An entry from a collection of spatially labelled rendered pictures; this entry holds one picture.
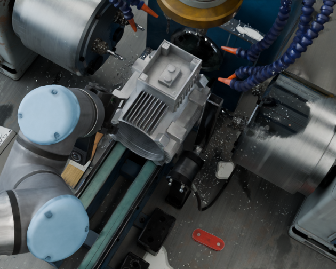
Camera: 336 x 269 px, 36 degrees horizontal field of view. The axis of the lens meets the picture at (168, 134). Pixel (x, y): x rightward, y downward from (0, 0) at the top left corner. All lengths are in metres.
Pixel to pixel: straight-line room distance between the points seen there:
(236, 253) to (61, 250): 0.72
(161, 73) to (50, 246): 0.57
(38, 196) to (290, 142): 0.59
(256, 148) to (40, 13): 0.58
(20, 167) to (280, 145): 0.56
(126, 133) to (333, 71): 0.70
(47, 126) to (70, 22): 0.46
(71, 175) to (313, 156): 0.64
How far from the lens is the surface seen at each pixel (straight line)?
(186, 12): 1.01
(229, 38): 1.25
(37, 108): 0.83
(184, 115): 1.20
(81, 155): 1.04
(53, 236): 0.73
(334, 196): 1.13
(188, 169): 1.18
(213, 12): 1.02
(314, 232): 1.36
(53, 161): 0.85
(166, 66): 1.19
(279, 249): 1.42
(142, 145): 1.30
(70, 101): 0.82
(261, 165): 1.18
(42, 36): 1.28
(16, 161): 0.86
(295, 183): 1.19
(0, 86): 1.58
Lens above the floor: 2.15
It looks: 66 degrees down
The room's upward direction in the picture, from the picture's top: 9 degrees clockwise
